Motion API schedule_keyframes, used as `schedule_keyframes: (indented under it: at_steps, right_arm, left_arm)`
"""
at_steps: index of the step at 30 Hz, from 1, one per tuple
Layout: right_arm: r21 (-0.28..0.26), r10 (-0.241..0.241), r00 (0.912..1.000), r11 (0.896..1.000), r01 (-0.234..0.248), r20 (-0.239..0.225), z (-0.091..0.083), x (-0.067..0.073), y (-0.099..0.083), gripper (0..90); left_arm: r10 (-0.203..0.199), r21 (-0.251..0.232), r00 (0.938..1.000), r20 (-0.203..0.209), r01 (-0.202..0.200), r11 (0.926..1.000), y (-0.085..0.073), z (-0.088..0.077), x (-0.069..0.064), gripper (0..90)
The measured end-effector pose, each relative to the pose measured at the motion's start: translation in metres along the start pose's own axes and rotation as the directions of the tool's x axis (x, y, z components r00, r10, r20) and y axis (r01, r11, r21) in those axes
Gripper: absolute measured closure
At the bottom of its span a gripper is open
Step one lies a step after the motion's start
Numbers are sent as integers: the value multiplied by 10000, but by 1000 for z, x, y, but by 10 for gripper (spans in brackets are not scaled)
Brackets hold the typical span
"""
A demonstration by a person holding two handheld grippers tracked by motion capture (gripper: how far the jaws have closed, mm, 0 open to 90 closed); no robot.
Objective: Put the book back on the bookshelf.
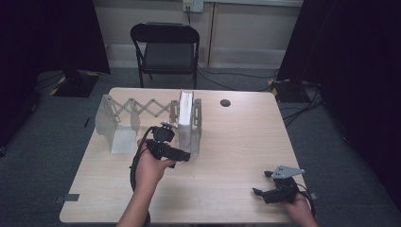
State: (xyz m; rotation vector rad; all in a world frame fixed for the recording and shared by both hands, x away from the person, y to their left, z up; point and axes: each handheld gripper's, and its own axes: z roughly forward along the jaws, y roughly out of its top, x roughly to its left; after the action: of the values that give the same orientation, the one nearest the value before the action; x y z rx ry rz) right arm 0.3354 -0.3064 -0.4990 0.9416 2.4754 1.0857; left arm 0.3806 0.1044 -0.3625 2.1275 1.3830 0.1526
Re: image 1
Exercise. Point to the black curtain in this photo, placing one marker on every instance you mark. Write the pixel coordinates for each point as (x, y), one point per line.
(47, 38)
(356, 63)

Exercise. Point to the black stand base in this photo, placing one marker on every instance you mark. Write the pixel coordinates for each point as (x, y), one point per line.
(290, 91)
(75, 85)

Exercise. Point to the black round table grommet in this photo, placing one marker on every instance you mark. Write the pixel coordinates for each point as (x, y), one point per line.
(225, 103)

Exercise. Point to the black folding chair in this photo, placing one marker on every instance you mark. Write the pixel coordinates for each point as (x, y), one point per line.
(167, 56)

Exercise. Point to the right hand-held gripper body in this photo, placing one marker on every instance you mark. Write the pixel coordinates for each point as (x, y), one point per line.
(283, 192)

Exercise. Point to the person's right hand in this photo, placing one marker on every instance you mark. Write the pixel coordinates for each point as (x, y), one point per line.
(301, 209)

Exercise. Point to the person's left hand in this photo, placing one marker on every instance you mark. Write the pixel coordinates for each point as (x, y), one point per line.
(149, 171)

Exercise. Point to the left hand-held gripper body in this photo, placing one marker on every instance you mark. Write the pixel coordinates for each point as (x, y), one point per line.
(162, 149)

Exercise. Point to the white expandable metal book rack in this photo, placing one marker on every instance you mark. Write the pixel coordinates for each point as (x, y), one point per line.
(124, 143)

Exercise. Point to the white book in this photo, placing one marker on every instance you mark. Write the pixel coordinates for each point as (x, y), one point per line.
(185, 113)

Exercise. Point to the grey tape strip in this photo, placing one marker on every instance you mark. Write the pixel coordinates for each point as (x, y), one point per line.
(314, 196)
(71, 198)

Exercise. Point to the white wall socket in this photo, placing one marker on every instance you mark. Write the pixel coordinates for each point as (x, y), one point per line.
(193, 5)

